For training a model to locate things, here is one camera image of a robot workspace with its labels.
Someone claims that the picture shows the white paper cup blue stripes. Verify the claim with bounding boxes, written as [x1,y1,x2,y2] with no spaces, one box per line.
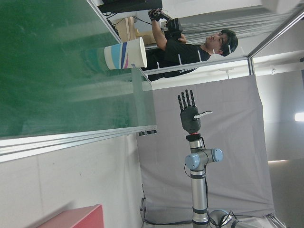
[103,37,147,71]

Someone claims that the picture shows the grey pleated curtain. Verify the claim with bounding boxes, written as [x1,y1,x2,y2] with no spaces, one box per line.
[177,9,304,46]

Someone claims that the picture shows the pink plastic basket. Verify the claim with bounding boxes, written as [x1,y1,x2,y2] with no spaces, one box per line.
[30,203,105,228]

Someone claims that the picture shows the light wooden box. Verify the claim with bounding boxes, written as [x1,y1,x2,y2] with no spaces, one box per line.
[113,16,158,46]

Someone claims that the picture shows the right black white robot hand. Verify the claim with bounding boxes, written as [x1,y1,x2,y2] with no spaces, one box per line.
[177,89,213,134]

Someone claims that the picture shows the green belt conveyor aluminium frame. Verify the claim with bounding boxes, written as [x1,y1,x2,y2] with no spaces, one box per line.
[0,0,158,164]

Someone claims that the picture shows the grey fabric curtain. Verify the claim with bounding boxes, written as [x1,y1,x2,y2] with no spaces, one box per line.
[136,77,274,224]

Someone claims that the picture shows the black handheld device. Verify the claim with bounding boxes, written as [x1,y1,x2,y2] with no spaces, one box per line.
[165,18,184,40]

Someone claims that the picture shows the person in black shirt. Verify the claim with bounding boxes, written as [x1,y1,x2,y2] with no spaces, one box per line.
[140,9,239,81]

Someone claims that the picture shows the black computer monitor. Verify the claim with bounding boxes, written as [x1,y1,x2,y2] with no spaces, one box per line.
[97,0,163,14]

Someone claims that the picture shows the aluminium cell frame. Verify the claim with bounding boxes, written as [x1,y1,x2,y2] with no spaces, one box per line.
[140,6,304,81]

